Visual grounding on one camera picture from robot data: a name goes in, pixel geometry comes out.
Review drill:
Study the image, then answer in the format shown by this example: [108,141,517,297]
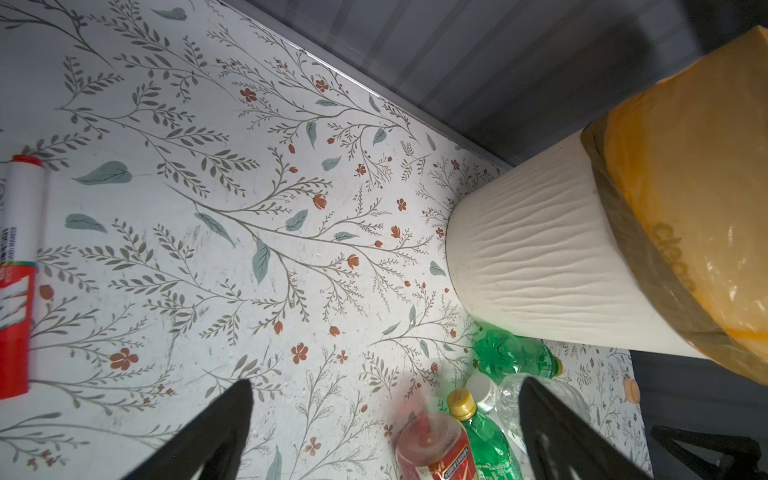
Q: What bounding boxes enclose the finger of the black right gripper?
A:
[650,425,762,480]

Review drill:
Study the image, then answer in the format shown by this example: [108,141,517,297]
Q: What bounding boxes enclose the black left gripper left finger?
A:
[126,379,254,480]

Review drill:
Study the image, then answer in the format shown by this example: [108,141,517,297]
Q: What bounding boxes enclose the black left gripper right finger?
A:
[519,377,649,480]

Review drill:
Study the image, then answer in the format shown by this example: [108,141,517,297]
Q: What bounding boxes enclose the clear bottle blue white cap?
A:
[465,372,591,452]

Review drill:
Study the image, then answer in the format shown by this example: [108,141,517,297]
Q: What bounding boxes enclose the amber bottle red label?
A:
[396,413,479,480]

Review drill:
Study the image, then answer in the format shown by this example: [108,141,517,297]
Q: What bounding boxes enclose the white ribbed trash bin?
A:
[446,133,701,358]

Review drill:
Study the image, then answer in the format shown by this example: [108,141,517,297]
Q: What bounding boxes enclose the orange bin liner bag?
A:
[581,26,767,384]

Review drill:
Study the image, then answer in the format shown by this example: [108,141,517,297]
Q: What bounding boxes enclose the green crushed bottle white label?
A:
[447,388,523,480]

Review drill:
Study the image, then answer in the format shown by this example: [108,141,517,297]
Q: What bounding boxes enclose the orange tape roll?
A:
[623,377,641,405]

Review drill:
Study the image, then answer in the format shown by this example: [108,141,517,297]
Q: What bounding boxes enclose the green bottle yellow cap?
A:
[473,324,563,384]

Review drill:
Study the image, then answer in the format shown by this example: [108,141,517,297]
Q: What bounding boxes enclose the red white marker pen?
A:
[1,155,46,400]

